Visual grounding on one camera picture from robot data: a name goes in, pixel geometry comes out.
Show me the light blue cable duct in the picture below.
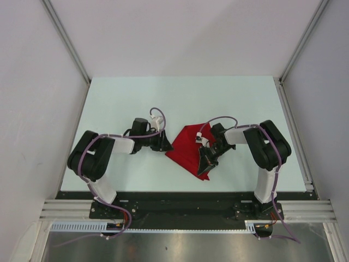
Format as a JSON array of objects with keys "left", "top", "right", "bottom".
[{"left": 50, "top": 222, "right": 107, "bottom": 233}]

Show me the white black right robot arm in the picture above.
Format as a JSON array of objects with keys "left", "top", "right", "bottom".
[{"left": 196, "top": 120, "right": 292, "bottom": 219}]

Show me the right aluminium corner post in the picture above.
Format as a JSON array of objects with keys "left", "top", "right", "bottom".
[{"left": 279, "top": 0, "right": 332, "bottom": 85}]

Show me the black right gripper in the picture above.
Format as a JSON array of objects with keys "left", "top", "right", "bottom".
[{"left": 197, "top": 142, "right": 234, "bottom": 175}]

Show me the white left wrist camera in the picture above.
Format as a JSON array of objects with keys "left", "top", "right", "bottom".
[{"left": 150, "top": 115, "right": 164, "bottom": 132}]

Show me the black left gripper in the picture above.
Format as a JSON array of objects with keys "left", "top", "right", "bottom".
[{"left": 140, "top": 128, "right": 173, "bottom": 152}]

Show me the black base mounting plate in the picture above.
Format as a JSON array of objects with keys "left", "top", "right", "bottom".
[{"left": 56, "top": 192, "right": 318, "bottom": 230}]

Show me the red cloth napkin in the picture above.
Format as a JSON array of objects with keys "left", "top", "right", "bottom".
[{"left": 165, "top": 123, "right": 209, "bottom": 181}]

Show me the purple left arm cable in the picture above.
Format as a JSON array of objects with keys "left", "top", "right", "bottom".
[{"left": 51, "top": 106, "right": 167, "bottom": 248}]

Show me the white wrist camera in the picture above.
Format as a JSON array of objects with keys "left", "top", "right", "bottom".
[
  {"left": 150, "top": 115, "right": 164, "bottom": 132},
  {"left": 195, "top": 132, "right": 209, "bottom": 147}
]

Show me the aluminium corner post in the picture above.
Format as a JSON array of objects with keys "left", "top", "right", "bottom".
[
  {"left": 279, "top": 0, "right": 332, "bottom": 85},
  {"left": 40, "top": 0, "right": 92, "bottom": 87}
]

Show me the left aluminium corner post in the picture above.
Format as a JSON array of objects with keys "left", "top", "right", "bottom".
[{"left": 40, "top": 0, "right": 92, "bottom": 87}]

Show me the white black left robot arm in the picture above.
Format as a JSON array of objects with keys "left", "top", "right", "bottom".
[{"left": 67, "top": 115, "right": 173, "bottom": 218}]

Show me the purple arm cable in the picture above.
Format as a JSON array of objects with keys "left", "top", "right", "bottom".
[
  {"left": 51, "top": 106, "right": 167, "bottom": 248},
  {"left": 197, "top": 116, "right": 300, "bottom": 243}
]

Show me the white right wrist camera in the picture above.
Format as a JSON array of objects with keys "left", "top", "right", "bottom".
[{"left": 195, "top": 132, "right": 209, "bottom": 147}]

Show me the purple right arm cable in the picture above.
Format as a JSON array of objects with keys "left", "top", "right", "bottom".
[{"left": 197, "top": 116, "right": 300, "bottom": 243}]

